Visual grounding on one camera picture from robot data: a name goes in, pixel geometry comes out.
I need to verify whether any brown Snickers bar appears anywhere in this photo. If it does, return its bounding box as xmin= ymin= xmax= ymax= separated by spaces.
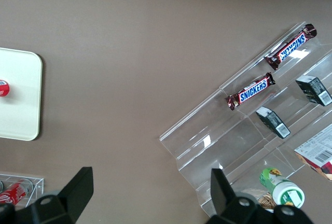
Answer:
xmin=264 ymin=23 xmax=318 ymax=71
xmin=225 ymin=72 xmax=276 ymax=111

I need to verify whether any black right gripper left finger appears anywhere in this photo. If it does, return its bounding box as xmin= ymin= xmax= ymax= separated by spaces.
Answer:
xmin=15 ymin=166 xmax=94 ymax=224

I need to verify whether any white barcode carton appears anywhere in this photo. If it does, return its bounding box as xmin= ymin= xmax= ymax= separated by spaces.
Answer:
xmin=294 ymin=126 xmax=332 ymax=181

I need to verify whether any green white-capped bottle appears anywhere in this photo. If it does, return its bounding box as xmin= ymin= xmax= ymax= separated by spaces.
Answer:
xmin=259 ymin=166 xmax=305 ymax=207

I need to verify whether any small black box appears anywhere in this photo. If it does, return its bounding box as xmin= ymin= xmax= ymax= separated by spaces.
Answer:
xmin=255 ymin=106 xmax=292 ymax=139
xmin=295 ymin=75 xmax=332 ymax=107

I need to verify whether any clear acrylic stepped display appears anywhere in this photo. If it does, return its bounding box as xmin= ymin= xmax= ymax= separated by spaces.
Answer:
xmin=158 ymin=21 xmax=332 ymax=217

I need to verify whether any beige plastic tray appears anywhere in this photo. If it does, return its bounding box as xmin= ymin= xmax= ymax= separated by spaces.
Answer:
xmin=0 ymin=47 xmax=43 ymax=142

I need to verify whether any clear acrylic bottle rack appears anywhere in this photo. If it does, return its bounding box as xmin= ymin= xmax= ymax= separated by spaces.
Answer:
xmin=0 ymin=174 xmax=45 ymax=211

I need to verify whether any red cola bottle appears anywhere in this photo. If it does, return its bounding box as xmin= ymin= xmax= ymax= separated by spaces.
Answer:
xmin=0 ymin=179 xmax=34 ymax=207

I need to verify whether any red white yogurt cup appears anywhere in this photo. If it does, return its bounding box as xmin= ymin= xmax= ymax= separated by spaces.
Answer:
xmin=0 ymin=79 xmax=11 ymax=97

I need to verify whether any light wicker basket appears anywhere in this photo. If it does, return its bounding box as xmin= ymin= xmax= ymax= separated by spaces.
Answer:
xmin=255 ymin=192 xmax=277 ymax=214

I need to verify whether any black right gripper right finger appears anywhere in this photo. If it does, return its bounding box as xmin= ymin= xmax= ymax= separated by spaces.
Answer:
xmin=206 ymin=167 xmax=273 ymax=224

